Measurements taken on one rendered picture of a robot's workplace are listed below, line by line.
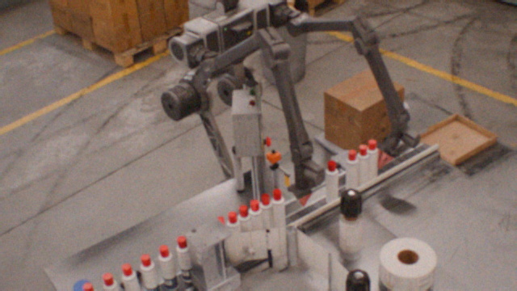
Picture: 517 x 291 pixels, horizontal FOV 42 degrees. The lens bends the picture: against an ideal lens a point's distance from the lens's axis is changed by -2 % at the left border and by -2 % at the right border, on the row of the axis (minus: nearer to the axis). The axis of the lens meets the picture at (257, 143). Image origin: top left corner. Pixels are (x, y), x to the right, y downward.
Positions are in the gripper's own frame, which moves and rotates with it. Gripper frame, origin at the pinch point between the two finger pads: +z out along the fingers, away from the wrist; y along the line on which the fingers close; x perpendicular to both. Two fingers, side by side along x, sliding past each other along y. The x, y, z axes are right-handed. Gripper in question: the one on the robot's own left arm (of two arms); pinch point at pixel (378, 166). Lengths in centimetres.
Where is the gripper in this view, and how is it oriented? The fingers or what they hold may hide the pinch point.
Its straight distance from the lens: 300.8
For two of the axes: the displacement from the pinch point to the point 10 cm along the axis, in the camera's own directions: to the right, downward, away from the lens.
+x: 6.6, 2.4, 7.1
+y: 5.7, 4.5, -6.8
